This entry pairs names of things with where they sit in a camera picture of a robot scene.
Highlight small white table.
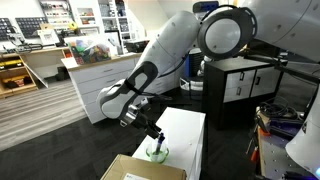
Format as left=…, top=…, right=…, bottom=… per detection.
left=131, top=106, right=207, bottom=180

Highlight clear cup with green base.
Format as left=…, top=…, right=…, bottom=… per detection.
left=145, top=139, right=170, bottom=164

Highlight clear bag of colourful items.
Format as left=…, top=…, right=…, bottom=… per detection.
left=64, top=35, right=113, bottom=66

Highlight white drawer cabinet wooden top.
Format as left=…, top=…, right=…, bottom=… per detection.
left=61, top=53, right=188, bottom=125

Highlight robot workbench with wooden edge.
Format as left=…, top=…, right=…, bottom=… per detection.
left=254, top=109, right=320, bottom=180

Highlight orange handled screwdriver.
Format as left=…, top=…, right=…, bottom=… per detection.
left=249, top=146, right=261, bottom=164

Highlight black pegboard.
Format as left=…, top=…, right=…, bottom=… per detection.
left=14, top=16, right=49, bottom=39

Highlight brown cardboard box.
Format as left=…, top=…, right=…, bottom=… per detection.
left=99, top=153, right=188, bottom=180

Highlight blue marker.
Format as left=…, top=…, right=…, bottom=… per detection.
left=154, top=132, right=166, bottom=156

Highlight white wall shelf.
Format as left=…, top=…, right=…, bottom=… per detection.
left=38, top=0, right=132, bottom=54

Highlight black device on cabinet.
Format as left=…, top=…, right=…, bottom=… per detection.
left=124, top=38, right=151, bottom=54

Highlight black cabinet with white drawers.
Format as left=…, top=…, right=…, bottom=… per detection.
left=203, top=57, right=284, bottom=131

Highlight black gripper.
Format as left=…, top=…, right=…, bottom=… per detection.
left=131, top=110, right=165, bottom=141

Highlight wooden desk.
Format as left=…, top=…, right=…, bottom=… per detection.
left=0, top=46, right=72, bottom=100

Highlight pile of black cables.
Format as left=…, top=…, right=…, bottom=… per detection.
left=258, top=101, right=299, bottom=122

